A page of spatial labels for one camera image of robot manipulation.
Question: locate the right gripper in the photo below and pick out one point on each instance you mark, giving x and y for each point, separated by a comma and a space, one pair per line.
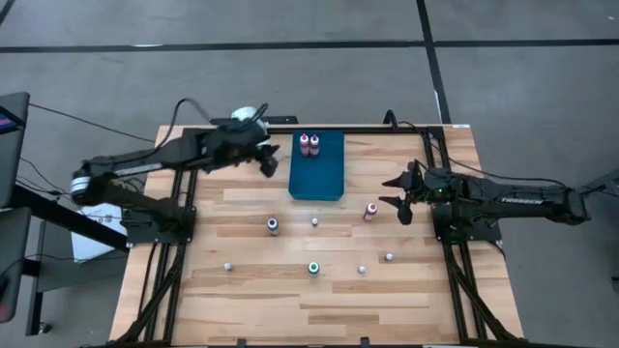
433, 191

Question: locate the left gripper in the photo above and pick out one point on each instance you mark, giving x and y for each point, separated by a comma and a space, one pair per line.
237, 142

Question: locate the orange food coloring bottle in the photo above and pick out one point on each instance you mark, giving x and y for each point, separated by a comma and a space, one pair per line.
304, 145

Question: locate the pink-capped food coloring bottle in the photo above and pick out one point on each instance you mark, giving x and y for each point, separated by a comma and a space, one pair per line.
370, 212

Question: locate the red food coloring bottle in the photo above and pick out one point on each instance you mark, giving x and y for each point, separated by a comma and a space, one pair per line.
314, 146

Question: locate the black food coloring bottle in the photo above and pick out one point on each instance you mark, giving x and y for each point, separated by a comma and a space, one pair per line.
273, 226

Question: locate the green food coloring bottle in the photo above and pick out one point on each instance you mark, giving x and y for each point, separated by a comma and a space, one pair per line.
314, 269

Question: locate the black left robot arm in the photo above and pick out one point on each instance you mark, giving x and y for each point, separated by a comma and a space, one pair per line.
145, 162

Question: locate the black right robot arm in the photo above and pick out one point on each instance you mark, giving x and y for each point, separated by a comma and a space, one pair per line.
522, 198

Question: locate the black power strip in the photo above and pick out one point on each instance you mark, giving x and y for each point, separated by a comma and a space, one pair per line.
285, 119

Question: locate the white desk lamp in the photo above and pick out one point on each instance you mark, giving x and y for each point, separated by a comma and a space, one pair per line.
244, 112

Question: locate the blue plastic bin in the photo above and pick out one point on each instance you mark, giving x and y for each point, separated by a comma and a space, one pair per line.
316, 179

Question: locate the black table clamp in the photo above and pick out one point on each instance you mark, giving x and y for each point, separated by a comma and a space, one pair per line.
241, 343
365, 342

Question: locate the white paper box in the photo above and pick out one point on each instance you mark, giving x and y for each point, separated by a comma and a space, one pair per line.
92, 246

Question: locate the grey stand foot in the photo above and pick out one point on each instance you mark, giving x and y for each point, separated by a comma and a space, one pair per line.
604, 181

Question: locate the black stand beam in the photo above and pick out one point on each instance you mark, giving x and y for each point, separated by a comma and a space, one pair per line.
34, 204

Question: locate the black monitor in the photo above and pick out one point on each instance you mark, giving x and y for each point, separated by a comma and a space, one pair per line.
14, 159
12, 261

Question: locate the black stand leg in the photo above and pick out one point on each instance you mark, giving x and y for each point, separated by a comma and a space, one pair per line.
35, 299

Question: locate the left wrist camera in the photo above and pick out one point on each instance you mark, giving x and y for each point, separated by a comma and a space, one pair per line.
269, 166

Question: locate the black aluminium table frame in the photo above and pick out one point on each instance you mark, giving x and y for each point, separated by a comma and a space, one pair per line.
416, 128

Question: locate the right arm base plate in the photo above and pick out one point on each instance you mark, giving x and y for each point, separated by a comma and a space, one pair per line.
474, 236

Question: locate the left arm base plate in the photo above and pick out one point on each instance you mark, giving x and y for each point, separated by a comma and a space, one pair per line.
159, 237

